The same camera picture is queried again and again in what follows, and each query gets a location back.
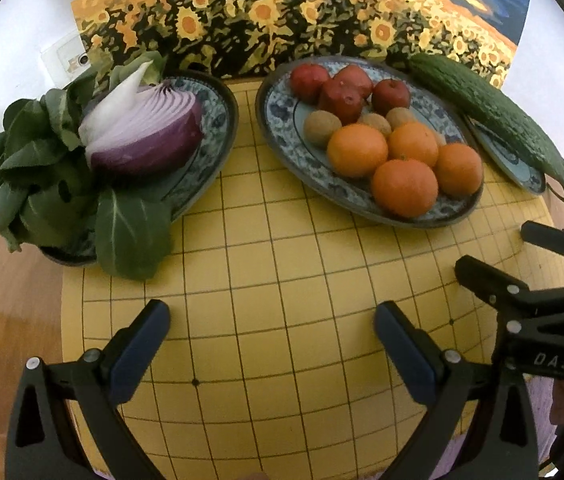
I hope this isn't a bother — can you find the small orange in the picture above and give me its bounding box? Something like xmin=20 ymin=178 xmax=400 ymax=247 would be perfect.
xmin=434 ymin=143 xmax=484 ymax=198

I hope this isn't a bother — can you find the large orange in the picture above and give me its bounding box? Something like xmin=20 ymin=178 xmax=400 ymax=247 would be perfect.
xmin=371 ymin=159 xmax=439 ymax=219

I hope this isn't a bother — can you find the kiwi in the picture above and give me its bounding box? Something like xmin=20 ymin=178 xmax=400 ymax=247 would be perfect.
xmin=303 ymin=110 xmax=343 ymax=148
xmin=386 ymin=107 xmax=417 ymax=130
xmin=358 ymin=113 xmax=393 ymax=138
xmin=433 ymin=130 xmax=447 ymax=146

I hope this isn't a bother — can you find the purple fuzzy cloth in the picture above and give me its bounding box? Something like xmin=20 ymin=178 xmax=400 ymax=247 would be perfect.
xmin=431 ymin=377 xmax=555 ymax=479

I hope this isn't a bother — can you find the blue white right plate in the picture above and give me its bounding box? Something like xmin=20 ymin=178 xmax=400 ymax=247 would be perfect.
xmin=464 ymin=116 xmax=547 ymax=195

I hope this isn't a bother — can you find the blue white plate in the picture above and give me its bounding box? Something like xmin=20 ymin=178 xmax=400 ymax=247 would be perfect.
xmin=256 ymin=55 xmax=482 ymax=229
xmin=464 ymin=116 xmax=547 ymax=195
xmin=19 ymin=74 xmax=239 ymax=280

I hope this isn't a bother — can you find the green bitter cucumber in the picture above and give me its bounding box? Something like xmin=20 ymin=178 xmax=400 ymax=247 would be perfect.
xmin=408 ymin=53 xmax=564 ymax=203

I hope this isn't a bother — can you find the red fruit front right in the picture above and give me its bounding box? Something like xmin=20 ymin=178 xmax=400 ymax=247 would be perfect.
xmin=372 ymin=79 xmax=411 ymax=116

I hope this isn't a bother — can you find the red fruit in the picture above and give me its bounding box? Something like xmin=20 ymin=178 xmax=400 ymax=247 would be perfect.
xmin=372 ymin=79 xmax=411 ymax=116
xmin=289 ymin=63 xmax=331 ymax=105
xmin=318 ymin=79 xmax=364 ymax=126
xmin=334 ymin=64 xmax=374 ymax=100

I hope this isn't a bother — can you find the yellow go board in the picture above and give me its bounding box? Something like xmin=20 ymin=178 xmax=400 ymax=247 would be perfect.
xmin=61 ymin=83 xmax=564 ymax=479

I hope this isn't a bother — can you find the red fruit front left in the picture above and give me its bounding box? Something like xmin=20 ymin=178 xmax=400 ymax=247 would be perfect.
xmin=318 ymin=79 xmax=364 ymax=126

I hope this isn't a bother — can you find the green leafy vegetable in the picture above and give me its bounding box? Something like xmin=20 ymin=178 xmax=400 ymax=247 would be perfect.
xmin=0 ymin=52 xmax=166 ymax=252

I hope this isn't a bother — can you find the red fruit back right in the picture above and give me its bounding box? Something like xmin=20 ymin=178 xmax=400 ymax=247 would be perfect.
xmin=334 ymin=64 xmax=374 ymax=100

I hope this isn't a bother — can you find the blue white centre plate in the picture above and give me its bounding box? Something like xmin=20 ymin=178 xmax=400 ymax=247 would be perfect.
xmin=256 ymin=55 xmax=482 ymax=229

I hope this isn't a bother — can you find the red fruit back left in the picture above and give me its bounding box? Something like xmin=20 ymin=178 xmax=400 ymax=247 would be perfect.
xmin=289 ymin=63 xmax=331 ymax=105

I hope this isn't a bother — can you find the blue white left plate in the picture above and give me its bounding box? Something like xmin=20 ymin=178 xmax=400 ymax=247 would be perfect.
xmin=19 ymin=74 xmax=239 ymax=280

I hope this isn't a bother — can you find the halved red onion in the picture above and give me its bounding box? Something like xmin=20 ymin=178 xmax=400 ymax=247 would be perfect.
xmin=79 ymin=58 xmax=204 ymax=174

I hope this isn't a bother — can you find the sunflower field painting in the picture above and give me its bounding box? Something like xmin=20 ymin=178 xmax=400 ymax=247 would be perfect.
xmin=71 ymin=0 xmax=530 ymax=86

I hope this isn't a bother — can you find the white wall socket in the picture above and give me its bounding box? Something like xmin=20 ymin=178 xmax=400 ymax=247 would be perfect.
xmin=54 ymin=34 xmax=90 ymax=77

